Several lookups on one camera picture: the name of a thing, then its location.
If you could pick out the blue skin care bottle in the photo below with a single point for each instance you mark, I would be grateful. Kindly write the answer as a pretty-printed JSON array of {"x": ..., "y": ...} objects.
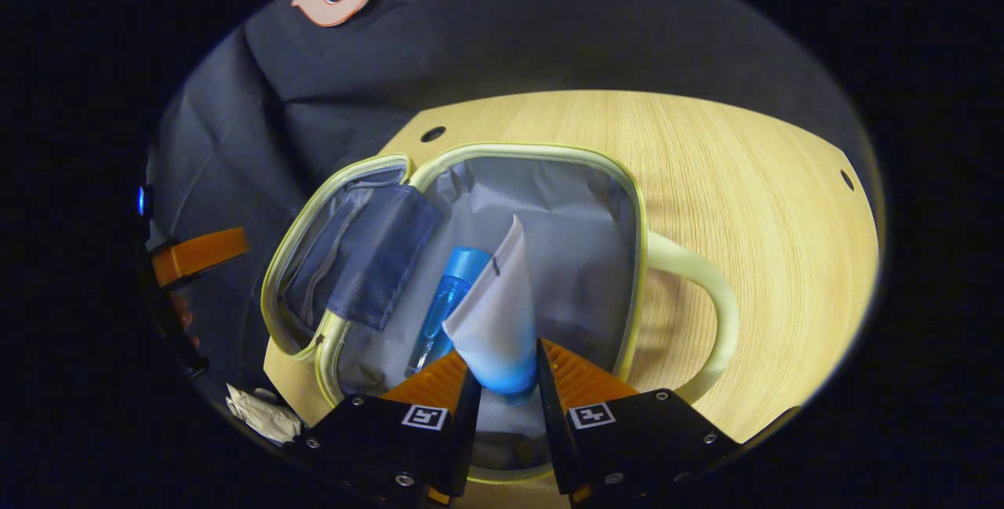
[{"x": 451, "y": 289}]

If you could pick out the white and blue tube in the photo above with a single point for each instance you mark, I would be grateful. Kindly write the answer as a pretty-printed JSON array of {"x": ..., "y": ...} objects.
[{"x": 498, "y": 321}]

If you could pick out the pale yellow suitcase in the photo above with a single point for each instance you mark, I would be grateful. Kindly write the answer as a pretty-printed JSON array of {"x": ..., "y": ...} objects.
[{"x": 572, "y": 258}]

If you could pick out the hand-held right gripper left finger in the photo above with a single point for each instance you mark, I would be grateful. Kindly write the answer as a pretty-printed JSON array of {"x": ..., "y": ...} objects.
[{"x": 463, "y": 430}]

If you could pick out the crumpled white paper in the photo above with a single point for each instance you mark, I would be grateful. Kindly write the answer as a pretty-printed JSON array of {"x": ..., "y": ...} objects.
[{"x": 263, "y": 415}]

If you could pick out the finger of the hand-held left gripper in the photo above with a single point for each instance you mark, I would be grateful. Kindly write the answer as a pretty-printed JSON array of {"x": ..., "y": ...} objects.
[{"x": 200, "y": 254}]

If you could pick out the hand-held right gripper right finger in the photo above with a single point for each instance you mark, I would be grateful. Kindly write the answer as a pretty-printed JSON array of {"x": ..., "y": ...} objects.
[{"x": 549, "y": 430}]

